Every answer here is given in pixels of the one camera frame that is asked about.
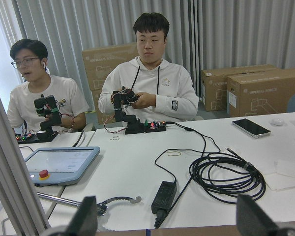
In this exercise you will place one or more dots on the metal reacher grabber tool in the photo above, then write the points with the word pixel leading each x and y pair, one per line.
pixel 89 202

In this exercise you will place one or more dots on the black power adapter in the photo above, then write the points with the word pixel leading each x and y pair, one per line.
pixel 164 197

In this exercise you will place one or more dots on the cardboard box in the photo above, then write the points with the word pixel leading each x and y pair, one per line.
pixel 262 93

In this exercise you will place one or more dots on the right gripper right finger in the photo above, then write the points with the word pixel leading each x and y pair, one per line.
pixel 251 220

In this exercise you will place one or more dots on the blue teach pendant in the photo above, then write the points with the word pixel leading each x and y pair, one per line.
pixel 59 165

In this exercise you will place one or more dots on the aluminium frame post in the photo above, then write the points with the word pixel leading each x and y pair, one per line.
pixel 17 193

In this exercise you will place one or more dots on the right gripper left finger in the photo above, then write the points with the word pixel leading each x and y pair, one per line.
pixel 83 223

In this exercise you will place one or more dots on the person in white t-shirt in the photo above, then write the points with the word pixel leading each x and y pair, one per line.
pixel 30 58

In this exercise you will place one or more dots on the black smartphone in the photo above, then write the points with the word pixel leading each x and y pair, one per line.
pixel 251 128

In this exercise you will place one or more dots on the person in white hoodie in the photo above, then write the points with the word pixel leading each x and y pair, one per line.
pixel 164 89

